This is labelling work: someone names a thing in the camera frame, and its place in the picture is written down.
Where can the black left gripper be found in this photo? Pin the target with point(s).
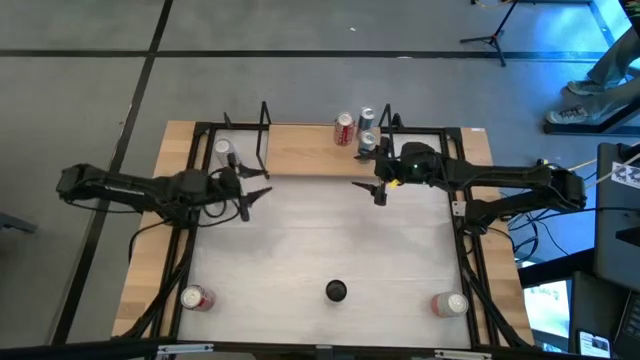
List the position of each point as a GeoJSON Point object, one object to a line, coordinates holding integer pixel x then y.
{"type": "Point", "coordinates": [227, 187]}

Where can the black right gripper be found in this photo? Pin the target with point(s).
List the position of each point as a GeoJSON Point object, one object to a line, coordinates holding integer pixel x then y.
{"type": "Point", "coordinates": [415, 165]}

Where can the blue Red Bull can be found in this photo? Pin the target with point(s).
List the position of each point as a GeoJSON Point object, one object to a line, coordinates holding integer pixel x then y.
{"type": "Point", "coordinates": [367, 141]}
{"type": "Point", "coordinates": [366, 117]}

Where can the white and orange beverage can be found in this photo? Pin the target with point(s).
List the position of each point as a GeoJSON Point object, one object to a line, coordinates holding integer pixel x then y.
{"type": "Point", "coordinates": [223, 148]}

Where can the red Coca-Cola can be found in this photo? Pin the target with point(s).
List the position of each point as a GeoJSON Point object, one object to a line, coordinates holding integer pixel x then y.
{"type": "Point", "coordinates": [196, 298]}
{"type": "Point", "coordinates": [344, 131]}

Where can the black can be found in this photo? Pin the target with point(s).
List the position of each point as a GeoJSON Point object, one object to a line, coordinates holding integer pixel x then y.
{"type": "Point", "coordinates": [336, 291]}

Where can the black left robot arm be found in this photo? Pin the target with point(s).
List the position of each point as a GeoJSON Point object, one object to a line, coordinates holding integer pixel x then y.
{"type": "Point", "coordinates": [125, 187]}

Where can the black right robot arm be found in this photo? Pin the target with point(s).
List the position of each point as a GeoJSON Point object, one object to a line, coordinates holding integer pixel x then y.
{"type": "Point", "coordinates": [500, 172]}

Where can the silver mounting plate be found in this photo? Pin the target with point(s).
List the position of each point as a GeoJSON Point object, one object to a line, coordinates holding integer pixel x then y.
{"type": "Point", "coordinates": [459, 209]}

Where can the black tripod stand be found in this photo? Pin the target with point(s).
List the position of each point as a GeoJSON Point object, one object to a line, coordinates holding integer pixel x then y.
{"type": "Point", "coordinates": [495, 37]}

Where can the black desk base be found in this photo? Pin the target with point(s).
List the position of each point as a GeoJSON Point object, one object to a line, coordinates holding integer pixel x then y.
{"type": "Point", "coordinates": [575, 129]}

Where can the person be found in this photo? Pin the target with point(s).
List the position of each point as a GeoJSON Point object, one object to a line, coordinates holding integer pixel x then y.
{"type": "Point", "coordinates": [575, 115]}

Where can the lit monitor screen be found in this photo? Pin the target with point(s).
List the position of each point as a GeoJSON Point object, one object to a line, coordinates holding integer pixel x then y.
{"type": "Point", "coordinates": [547, 310]}

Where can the grey chair leg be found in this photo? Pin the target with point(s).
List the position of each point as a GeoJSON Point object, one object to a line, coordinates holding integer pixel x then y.
{"type": "Point", "coordinates": [15, 222]}

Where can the black computer case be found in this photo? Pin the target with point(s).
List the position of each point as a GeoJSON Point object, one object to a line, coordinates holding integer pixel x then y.
{"type": "Point", "coordinates": [615, 240]}

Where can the white marker label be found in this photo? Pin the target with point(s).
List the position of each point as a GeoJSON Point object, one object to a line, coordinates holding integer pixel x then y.
{"type": "Point", "coordinates": [627, 176]}

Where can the smartphone with lit screen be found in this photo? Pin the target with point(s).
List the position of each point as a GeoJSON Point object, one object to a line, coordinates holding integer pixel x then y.
{"type": "Point", "coordinates": [595, 345]}

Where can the black keyboard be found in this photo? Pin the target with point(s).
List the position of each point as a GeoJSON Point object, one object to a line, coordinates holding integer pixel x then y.
{"type": "Point", "coordinates": [631, 325]}

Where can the black metal table frame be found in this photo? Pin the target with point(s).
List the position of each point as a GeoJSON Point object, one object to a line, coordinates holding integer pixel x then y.
{"type": "Point", "coordinates": [201, 130]}

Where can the silver bracket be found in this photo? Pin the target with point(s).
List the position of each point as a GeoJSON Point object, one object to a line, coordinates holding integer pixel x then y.
{"type": "Point", "coordinates": [462, 355]}
{"type": "Point", "coordinates": [185, 348]}

